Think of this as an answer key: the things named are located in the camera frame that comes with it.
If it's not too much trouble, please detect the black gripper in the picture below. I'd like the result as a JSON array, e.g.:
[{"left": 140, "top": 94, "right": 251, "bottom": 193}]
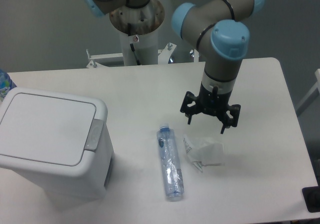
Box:
[{"left": 180, "top": 84, "right": 241, "bottom": 134}]

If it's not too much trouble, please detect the white push-lid trash can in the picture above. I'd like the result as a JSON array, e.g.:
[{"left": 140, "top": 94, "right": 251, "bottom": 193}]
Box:
[{"left": 0, "top": 87, "right": 115, "bottom": 199}]

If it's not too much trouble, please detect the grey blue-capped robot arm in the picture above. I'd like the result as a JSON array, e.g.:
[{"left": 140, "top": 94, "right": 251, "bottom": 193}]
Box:
[{"left": 84, "top": 0, "right": 265, "bottom": 129}]

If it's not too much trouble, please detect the crumpled white paper wrapper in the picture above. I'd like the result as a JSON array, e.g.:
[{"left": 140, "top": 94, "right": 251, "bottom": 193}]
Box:
[{"left": 182, "top": 134, "right": 225, "bottom": 173}]

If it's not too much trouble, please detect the clear plastic water bottle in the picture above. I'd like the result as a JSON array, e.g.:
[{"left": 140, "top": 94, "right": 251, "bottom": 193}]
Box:
[{"left": 156, "top": 123, "right": 184, "bottom": 202}]

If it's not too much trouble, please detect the black device at table edge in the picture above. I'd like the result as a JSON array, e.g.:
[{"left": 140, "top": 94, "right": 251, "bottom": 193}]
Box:
[{"left": 302, "top": 186, "right": 320, "bottom": 213}]

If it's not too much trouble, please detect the blue patterned bottle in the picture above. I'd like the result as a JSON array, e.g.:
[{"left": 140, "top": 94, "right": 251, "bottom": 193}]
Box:
[{"left": 0, "top": 69, "right": 17, "bottom": 102}]

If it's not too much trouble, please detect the white metal base frame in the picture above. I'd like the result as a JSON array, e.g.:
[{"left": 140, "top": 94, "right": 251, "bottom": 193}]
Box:
[{"left": 86, "top": 42, "right": 200, "bottom": 69}]

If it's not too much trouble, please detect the white frame at right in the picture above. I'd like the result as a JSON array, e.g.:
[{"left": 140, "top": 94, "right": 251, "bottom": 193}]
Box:
[{"left": 295, "top": 68, "right": 320, "bottom": 117}]

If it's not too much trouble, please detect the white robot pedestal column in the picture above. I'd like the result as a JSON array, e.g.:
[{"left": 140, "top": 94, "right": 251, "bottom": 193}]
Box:
[{"left": 109, "top": 0, "right": 165, "bottom": 53}]

